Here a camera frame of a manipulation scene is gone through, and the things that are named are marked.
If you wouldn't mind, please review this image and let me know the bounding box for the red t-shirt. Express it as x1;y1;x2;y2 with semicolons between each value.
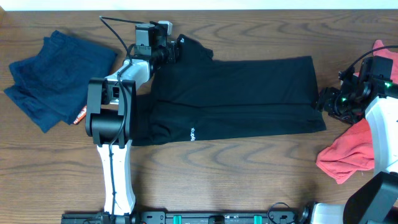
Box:
316;49;397;184

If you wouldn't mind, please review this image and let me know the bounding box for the black t-shirt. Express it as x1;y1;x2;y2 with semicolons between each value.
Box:
132;35;326;146

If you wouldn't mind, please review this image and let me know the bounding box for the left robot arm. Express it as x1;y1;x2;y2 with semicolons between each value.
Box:
86;21;178;223

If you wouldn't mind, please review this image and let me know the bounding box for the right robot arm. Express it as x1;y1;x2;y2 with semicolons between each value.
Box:
303;56;397;224

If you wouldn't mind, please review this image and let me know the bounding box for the folded navy blue garment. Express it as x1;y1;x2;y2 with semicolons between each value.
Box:
4;30;117;133

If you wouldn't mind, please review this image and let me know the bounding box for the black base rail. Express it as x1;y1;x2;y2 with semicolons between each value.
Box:
61;202;315;224

